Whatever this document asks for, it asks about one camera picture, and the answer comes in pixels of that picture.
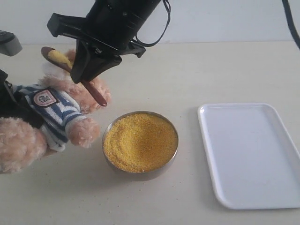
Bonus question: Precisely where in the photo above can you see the metal bowl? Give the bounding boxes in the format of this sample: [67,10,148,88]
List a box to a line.
[102,110,180,182]

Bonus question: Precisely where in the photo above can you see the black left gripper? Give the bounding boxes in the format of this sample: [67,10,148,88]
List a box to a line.
[0,30,44,128]

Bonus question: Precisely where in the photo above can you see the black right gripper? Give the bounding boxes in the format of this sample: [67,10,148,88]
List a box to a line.
[47,0,160,83]

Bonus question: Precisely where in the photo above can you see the plush teddy bear striped shirt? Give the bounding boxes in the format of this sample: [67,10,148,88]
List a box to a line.
[0,48,112,174]

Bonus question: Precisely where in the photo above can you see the yellow millet grain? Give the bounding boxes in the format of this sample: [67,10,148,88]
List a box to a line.
[103,112,178,173]

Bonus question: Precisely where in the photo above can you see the dark brown wooden spoon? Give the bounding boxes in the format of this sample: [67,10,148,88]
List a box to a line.
[41,46,107,107]

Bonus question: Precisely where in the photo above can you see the white rectangular plastic tray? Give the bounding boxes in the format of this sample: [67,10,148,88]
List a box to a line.
[197,103,300,210]

